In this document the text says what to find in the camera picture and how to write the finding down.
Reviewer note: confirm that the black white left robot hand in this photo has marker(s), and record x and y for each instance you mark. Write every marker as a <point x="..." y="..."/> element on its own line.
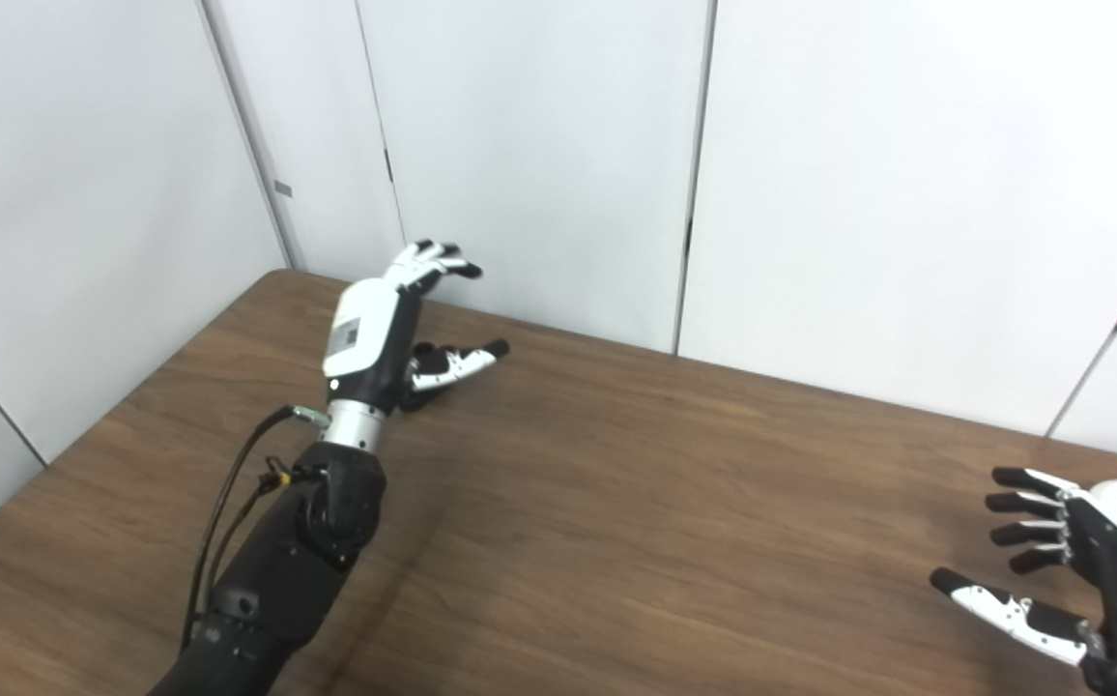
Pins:
<point x="360" y="329"/>

